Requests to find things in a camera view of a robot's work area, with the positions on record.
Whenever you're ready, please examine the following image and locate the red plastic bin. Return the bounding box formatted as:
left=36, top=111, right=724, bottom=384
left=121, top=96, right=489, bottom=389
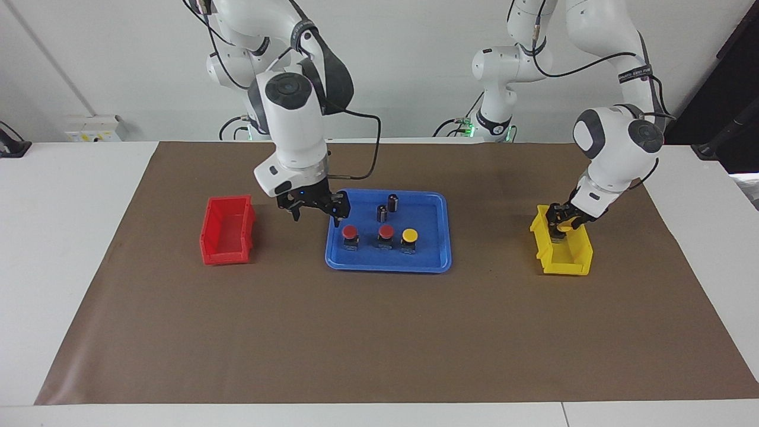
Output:
left=199, top=195, right=257, bottom=266

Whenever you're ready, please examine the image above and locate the brown paper mat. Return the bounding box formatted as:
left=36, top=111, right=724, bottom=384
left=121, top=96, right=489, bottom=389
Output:
left=34, top=141, right=759, bottom=406

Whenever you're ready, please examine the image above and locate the yellow plastic bin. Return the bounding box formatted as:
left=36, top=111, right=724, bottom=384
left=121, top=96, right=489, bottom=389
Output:
left=529, top=205, right=593, bottom=276

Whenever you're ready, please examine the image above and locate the blue plastic tray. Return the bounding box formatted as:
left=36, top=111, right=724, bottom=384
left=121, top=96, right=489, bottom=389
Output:
left=324, top=189, right=452, bottom=273

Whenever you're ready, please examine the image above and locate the black table clamp mount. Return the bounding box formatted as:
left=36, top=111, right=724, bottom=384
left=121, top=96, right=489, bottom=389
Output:
left=0, top=122, right=32, bottom=158

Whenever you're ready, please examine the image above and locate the white wall conduit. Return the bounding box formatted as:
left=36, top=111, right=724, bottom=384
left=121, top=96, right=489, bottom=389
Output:
left=5, top=0, right=95, bottom=117

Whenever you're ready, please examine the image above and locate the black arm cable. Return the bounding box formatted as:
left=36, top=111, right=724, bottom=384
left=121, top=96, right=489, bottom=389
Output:
left=507, top=0, right=677, bottom=190
left=184, top=0, right=382, bottom=180

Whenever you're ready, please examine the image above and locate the white wall socket box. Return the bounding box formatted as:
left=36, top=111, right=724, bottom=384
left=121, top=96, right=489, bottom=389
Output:
left=64, top=114, right=128, bottom=143

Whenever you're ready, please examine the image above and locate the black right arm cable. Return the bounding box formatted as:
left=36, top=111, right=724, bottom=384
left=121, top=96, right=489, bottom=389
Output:
left=184, top=0, right=382, bottom=180

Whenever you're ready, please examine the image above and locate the black base cable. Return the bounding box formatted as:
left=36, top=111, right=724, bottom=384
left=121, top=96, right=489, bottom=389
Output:
left=432, top=89, right=484, bottom=138
left=218, top=116, right=250, bottom=141

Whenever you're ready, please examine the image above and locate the white flat object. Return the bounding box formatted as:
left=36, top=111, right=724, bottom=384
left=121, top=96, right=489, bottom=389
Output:
left=734, top=173, right=759, bottom=211

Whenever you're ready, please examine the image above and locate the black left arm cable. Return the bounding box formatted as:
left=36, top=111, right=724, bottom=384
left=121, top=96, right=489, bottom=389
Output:
left=507, top=0, right=677, bottom=190

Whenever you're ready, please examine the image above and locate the black background panel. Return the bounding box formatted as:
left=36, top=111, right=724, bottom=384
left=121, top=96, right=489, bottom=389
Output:
left=664, top=0, right=759, bottom=174

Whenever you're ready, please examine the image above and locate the black stand pole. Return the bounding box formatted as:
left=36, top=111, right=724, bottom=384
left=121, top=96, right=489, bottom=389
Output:
left=697, top=98, right=759, bottom=161

